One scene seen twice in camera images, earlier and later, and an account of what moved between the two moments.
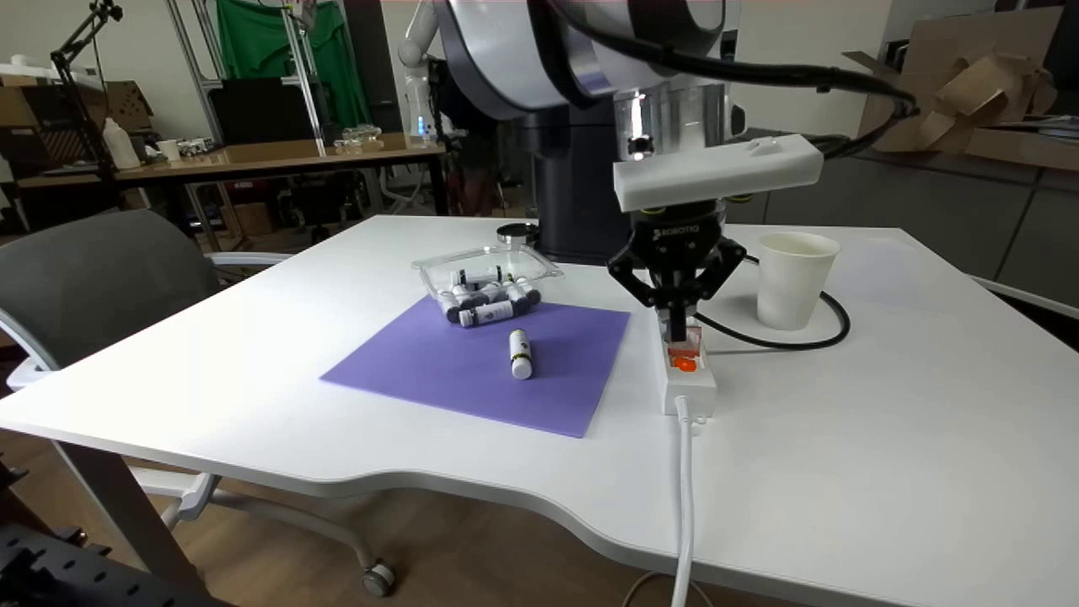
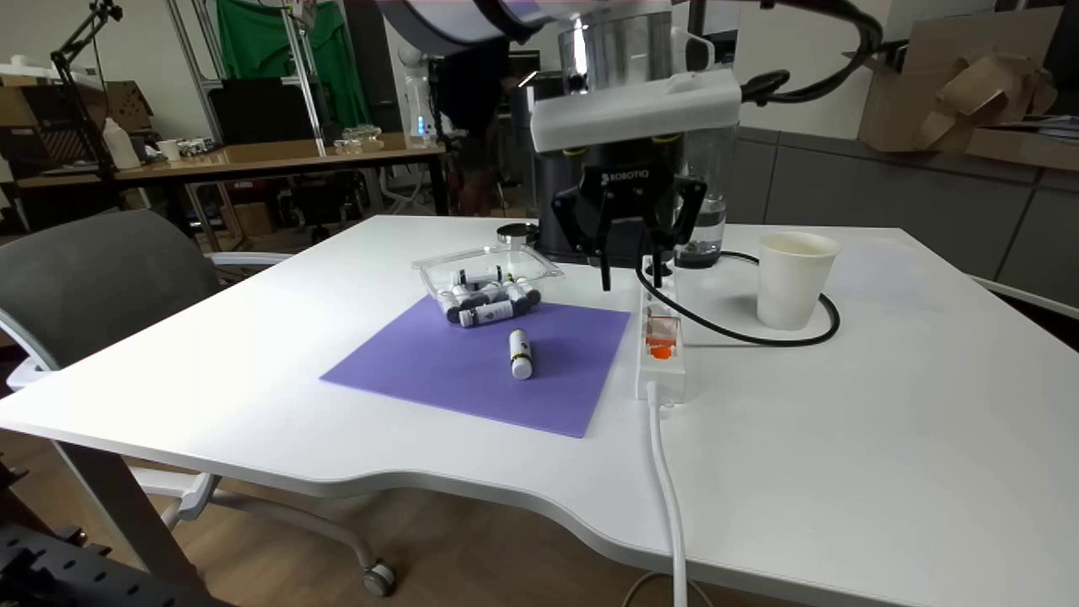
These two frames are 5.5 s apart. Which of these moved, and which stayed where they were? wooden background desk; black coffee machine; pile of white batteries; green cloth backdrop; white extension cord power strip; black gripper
Moved: black gripper; white extension cord power strip
Stayed: pile of white batteries; wooden background desk; green cloth backdrop; black coffee machine
